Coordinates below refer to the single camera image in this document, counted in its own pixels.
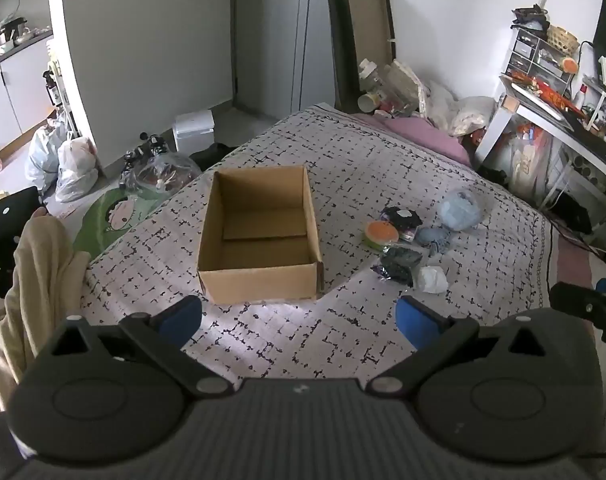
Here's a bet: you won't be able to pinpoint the grey grid printed blanket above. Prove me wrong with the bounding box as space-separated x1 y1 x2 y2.
80 105 555 397

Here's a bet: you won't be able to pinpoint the dark bottle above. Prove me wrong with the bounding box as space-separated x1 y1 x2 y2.
42 70 62 107

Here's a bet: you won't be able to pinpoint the white small bin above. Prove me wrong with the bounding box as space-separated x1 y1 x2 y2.
172 111 217 154

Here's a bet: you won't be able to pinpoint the black stool white dots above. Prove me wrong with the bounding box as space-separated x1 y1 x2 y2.
0 186 44 272

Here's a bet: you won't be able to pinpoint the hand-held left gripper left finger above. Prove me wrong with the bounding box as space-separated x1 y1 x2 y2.
48 296 234 400

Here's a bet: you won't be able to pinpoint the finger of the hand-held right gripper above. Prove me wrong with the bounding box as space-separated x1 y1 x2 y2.
550 278 606 345

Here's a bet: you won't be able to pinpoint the grey plastic bag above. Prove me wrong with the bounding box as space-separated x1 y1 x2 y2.
25 122 66 192

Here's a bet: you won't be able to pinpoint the white plastic bag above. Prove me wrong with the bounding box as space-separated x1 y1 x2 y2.
56 137 100 204

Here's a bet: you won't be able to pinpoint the clear plastic bag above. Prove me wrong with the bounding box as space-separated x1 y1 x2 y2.
132 155 202 197

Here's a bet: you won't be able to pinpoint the white desk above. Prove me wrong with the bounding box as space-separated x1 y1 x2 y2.
476 76 606 222

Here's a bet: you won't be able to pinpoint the black floor cable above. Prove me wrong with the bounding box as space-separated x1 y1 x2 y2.
547 209 606 273

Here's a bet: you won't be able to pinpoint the flat brown cardboard sheet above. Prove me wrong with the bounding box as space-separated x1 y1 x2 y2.
327 0 397 112

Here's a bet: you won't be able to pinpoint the green cartoon mat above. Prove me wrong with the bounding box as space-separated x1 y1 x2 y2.
73 189 160 257

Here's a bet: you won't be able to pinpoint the person's leg beige pants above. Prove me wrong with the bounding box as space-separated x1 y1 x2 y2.
0 214 92 413

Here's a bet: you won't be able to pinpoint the white soft ball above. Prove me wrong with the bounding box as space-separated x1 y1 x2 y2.
412 266 449 294

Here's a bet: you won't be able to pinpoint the dark green packet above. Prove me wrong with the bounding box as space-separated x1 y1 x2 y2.
382 245 423 269

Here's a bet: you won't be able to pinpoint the clear glass jar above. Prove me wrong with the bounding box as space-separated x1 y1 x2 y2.
358 59 384 92

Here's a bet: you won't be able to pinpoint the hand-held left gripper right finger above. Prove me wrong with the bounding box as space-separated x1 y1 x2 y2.
368 295 559 397

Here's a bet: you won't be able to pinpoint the dark purple packet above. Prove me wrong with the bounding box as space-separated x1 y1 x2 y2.
372 262 414 287

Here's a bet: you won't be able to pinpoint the white kitchen counter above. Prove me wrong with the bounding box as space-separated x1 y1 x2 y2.
0 30 54 152

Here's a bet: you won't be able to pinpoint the black tripod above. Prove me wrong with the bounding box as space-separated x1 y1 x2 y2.
122 132 172 177

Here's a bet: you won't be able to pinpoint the brown cardboard box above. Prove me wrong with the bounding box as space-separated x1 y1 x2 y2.
198 166 325 306

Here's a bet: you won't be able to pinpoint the pink bed sheet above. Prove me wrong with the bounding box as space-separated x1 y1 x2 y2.
352 112 477 167

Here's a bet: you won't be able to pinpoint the grey drawer organizer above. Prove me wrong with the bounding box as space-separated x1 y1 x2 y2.
505 25 580 82

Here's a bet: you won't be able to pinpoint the black knitted pouch white patch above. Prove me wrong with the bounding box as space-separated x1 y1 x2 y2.
382 206 422 231

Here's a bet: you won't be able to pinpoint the white crumpled pillow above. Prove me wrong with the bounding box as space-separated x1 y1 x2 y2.
423 80 497 137

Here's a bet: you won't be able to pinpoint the orange green round plush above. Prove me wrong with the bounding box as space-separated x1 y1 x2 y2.
363 221 400 252

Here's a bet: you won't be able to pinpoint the wicker basket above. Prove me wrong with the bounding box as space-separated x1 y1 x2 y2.
547 25 580 54

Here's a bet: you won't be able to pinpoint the yellow paper cup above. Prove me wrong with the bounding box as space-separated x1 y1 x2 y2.
357 91 384 114

